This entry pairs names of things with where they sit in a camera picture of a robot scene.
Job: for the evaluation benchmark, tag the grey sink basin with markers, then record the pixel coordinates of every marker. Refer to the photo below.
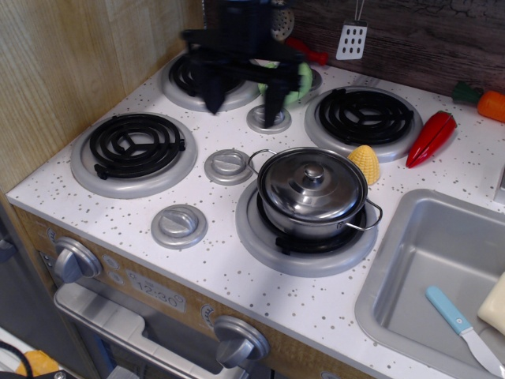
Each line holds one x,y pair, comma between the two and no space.
434,240

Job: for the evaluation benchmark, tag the grey oven dial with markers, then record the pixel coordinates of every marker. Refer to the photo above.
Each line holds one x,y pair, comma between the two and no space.
75,261
239,342

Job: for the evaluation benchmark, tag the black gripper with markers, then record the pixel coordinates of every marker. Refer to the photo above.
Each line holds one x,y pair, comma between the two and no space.
244,33

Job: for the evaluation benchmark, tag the front left black burner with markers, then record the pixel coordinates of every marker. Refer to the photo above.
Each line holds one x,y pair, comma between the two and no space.
133,155

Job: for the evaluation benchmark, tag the back right black burner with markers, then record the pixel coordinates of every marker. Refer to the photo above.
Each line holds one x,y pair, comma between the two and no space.
346,118

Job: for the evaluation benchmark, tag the yellow object bottom left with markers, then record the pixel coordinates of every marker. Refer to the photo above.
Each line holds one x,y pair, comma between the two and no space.
40,363

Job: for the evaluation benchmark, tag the blue handled toy knife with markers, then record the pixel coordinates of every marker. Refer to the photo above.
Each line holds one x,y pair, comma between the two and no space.
463,328

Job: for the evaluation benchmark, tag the back left black burner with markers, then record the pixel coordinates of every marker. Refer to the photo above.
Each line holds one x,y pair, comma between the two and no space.
179,87

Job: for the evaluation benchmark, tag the green toy cabbage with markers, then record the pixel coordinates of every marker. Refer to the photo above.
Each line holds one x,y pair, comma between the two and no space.
305,83

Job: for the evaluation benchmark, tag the orange toy carrot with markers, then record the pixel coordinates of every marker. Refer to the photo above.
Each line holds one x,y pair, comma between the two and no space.
489,104

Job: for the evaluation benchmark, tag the right grey oven dial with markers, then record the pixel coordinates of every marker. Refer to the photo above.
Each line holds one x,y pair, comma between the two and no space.
239,342

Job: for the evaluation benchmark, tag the middle grey stove knob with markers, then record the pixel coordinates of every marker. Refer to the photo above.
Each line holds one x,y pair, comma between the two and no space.
228,167

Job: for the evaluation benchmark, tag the grey knob behind cabbage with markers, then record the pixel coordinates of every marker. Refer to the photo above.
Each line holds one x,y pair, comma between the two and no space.
316,80

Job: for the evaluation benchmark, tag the yellow toy corn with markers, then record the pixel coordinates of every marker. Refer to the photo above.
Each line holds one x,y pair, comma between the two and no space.
367,161

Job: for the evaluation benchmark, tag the steel pot lid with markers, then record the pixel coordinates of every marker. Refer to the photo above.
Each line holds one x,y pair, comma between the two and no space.
312,185

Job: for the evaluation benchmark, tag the grey stove knob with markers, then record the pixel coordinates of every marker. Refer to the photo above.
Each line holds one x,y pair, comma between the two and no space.
228,167
179,227
256,119

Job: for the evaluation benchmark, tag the grey oven door handle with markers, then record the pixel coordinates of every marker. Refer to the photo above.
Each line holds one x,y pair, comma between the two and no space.
124,329

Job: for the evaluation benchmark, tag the left grey oven dial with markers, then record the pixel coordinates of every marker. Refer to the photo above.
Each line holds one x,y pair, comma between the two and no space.
75,261

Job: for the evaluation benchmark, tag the hanging white slotted spatula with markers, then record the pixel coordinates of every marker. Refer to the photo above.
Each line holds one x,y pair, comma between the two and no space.
353,36

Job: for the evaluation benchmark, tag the upper grey stove knob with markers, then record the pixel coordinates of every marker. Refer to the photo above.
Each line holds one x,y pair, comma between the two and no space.
256,119

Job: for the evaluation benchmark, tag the lower grey stove knob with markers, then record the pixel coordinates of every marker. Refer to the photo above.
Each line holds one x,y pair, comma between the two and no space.
179,227

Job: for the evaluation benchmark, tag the black burner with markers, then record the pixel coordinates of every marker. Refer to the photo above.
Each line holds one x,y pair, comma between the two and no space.
260,241
346,118
179,87
133,155

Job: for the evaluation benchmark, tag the front right black burner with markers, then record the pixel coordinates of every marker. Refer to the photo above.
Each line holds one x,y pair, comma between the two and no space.
260,241

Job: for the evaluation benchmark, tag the red toy chili pepper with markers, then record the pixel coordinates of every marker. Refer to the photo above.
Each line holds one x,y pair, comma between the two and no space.
435,133

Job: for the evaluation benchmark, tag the red toy ketchup bottle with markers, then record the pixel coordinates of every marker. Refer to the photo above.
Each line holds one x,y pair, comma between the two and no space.
320,58

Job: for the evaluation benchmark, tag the cream toy butter block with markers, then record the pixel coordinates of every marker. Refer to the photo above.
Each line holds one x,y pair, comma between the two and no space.
492,308

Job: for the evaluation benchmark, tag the hanging metal strainer ladle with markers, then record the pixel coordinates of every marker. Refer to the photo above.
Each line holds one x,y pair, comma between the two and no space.
282,23

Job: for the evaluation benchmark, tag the steel pot with handles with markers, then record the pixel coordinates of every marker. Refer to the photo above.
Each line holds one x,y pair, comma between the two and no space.
368,217

